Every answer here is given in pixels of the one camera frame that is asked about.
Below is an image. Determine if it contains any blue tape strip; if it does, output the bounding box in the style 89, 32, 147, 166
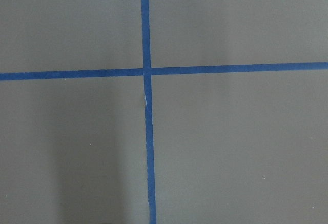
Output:
140, 0, 157, 224
0, 62, 328, 82

